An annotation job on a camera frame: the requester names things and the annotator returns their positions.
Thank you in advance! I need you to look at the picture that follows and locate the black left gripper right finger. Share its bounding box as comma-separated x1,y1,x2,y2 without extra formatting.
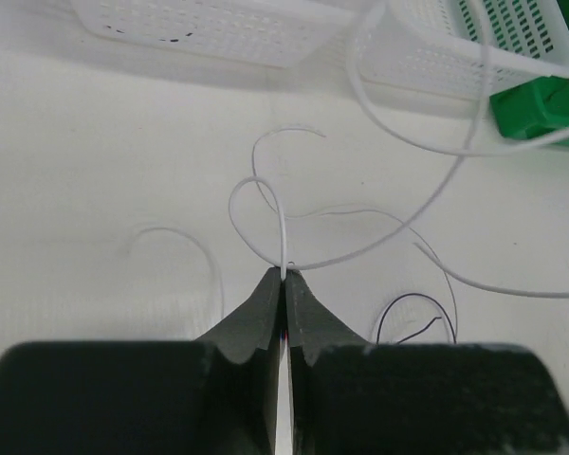
283,272,569,454

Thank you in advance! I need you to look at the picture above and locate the white perforated basket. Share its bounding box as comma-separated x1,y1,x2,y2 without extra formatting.
358,1,569,100
71,0,356,68

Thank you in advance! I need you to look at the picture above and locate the right white perforated basket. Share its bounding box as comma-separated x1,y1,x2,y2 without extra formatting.
358,1,569,100

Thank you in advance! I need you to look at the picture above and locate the green plastic tray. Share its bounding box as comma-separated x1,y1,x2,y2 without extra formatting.
490,77,569,140

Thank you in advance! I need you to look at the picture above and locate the left white perforated basket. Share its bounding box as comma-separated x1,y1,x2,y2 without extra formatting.
71,0,356,68

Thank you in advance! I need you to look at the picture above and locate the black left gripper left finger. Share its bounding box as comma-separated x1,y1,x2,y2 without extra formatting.
0,267,281,454

